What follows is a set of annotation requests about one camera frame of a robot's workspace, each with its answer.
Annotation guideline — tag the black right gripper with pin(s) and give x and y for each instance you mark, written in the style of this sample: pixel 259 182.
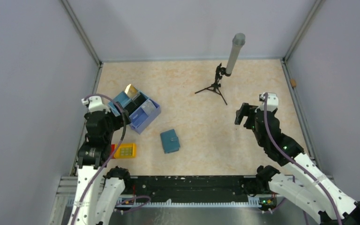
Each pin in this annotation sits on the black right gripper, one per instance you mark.
pixel 247 110

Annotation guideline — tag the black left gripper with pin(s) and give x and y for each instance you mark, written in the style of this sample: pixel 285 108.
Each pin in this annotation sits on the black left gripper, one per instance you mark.
pixel 119 120

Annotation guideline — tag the blue compartment organizer tray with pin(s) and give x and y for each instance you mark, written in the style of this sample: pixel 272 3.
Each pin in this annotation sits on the blue compartment organizer tray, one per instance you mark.
pixel 139 120

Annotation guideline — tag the blue leather card holder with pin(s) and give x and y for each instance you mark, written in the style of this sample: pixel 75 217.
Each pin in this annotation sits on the blue leather card holder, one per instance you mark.
pixel 170 141

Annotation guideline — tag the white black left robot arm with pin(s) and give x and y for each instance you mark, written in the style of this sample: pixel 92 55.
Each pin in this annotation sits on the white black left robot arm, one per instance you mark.
pixel 91 161

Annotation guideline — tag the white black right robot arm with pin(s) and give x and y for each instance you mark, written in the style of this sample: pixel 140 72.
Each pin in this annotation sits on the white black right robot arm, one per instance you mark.
pixel 317 195

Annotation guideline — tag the gold credit card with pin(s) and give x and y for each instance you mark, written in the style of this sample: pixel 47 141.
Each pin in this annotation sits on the gold credit card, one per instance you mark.
pixel 131 91

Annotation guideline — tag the silver grey credit card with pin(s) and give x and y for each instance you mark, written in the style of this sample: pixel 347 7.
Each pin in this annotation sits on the silver grey credit card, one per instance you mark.
pixel 148 107

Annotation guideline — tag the yellow toy brick block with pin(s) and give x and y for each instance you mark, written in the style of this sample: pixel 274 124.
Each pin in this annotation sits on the yellow toy brick block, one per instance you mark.
pixel 125 151

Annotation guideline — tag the black mini tripod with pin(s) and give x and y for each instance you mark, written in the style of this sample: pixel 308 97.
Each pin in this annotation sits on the black mini tripod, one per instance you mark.
pixel 215 87

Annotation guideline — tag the grey tube on stand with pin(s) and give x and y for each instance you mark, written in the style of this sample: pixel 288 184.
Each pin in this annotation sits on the grey tube on stand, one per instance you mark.
pixel 237 43

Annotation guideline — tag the white toothed cable strip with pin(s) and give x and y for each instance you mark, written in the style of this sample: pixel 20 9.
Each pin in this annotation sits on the white toothed cable strip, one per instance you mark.
pixel 253 203

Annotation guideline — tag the aluminium table frame rail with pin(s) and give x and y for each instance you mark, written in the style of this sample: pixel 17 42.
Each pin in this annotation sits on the aluminium table frame rail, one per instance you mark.
pixel 300 115

